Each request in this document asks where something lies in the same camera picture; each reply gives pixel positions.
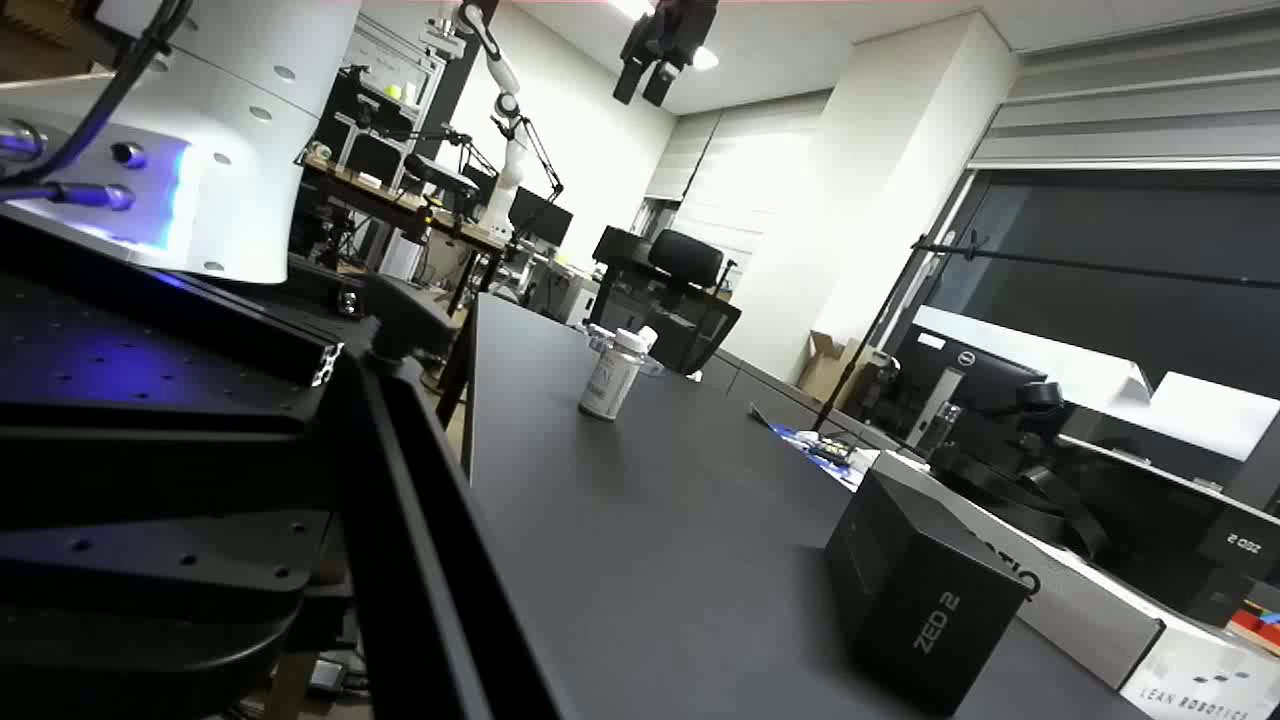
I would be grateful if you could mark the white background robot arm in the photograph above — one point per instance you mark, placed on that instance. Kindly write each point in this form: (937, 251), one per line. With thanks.
(508, 132)

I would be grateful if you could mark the ceiling light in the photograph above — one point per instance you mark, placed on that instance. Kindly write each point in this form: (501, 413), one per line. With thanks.
(706, 56)

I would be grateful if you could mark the white box with printed text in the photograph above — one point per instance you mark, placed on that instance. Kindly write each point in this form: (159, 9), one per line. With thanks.
(1207, 680)

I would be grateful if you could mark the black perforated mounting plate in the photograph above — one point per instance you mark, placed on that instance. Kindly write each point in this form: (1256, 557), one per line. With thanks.
(144, 402)

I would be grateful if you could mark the black equipment stack by window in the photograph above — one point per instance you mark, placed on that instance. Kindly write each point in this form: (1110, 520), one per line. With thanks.
(1014, 432)

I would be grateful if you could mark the cluttered wooden background desk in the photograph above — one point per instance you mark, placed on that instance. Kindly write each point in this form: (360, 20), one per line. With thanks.
(384, 202)

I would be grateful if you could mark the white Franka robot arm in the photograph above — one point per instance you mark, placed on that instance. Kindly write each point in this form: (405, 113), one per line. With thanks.
(227, 144)

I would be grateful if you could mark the long white cardboard box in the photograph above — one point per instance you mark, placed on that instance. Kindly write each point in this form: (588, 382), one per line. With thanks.
(1083, 607)

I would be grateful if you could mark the black office chair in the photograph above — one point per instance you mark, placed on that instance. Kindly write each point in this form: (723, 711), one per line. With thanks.
(687, 285)

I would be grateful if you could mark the blue printed flat packet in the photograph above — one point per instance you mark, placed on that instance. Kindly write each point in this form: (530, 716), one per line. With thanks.
(820, 451)

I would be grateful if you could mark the black ZED 2 box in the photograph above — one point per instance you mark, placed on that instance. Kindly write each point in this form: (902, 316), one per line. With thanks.
(920, 600)

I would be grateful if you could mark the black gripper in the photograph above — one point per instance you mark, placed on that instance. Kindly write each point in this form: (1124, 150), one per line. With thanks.
(682, 27)

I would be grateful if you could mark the black computer monitor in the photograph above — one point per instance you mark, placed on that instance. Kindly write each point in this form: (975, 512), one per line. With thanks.
(537, 216)

